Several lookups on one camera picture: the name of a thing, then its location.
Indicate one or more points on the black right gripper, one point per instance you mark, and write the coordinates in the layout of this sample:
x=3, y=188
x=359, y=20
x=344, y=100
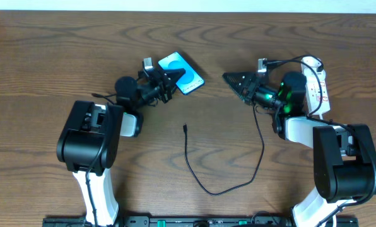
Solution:
x=248, y=88

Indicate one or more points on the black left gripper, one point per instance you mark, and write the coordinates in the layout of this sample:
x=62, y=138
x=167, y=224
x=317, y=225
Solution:
x=164, y=85

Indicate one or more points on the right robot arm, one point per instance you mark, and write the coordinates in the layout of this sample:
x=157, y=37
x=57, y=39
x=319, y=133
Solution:
x=344, y=155

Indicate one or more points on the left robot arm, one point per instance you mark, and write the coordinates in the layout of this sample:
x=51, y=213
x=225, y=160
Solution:
x=89, y=141

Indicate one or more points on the white USB charger adapter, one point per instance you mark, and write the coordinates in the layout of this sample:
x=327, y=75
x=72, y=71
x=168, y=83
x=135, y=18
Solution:
x=313, y=62

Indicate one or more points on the white power strip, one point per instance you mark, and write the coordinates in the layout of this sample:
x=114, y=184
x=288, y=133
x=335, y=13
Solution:
x=314, y=92

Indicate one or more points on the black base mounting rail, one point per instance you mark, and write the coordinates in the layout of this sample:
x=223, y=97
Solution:
x=144, y=221

